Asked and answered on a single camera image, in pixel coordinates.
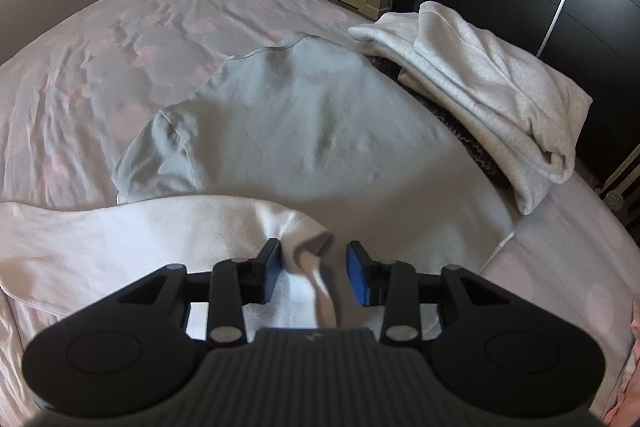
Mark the white long-sleeve top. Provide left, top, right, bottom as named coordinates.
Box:
left=0, top=194, right=443, bottom=340

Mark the bed with pink-dotted sheet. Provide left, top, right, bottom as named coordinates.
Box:
left=0, top=0, right=640, bottom=427

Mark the light grey heathered garment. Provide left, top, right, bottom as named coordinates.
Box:
left=347, top=1, right=594, bottom=215

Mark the pale grey sweatshirt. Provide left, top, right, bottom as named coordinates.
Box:
left=112, top=32, right=517, bottom=270

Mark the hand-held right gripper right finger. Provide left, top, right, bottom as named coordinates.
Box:
left=346, top=241, right=511, bottom=349

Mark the dark knit garment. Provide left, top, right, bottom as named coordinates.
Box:
left=369, top=54, right=516, bottom=188

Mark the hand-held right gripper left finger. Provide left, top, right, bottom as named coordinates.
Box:
left=117, top=238, right=282, bottom=348

